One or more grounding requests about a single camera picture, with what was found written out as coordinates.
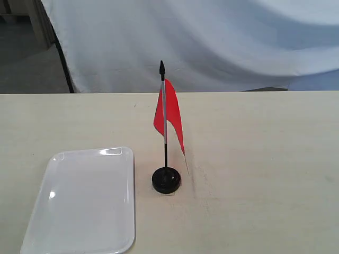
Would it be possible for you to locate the white plastic tray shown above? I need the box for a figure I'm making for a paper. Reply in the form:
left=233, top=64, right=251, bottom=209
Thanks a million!
left=21, top=147, right=136, bottom=253

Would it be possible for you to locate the black backdrop stand pole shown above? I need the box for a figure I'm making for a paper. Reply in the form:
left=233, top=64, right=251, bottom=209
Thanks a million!
left=55, top=38, right=75, bottom=94

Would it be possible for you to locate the black round flag base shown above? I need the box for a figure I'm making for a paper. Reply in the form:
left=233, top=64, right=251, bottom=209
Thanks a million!
left=151, top=167, right=181, bottom=194

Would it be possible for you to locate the white backdrop cloth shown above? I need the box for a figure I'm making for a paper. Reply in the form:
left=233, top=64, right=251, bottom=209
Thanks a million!
left=43, top=1, right=338, bottom=93

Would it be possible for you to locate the red flag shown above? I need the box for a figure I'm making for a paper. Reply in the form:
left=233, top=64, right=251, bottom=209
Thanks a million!
left=153, top=60, right=185, bottom=167

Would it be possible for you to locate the beige cabinet in background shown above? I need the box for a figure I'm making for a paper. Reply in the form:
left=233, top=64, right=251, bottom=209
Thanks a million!
left=1, top=0, right=55, bottom=49

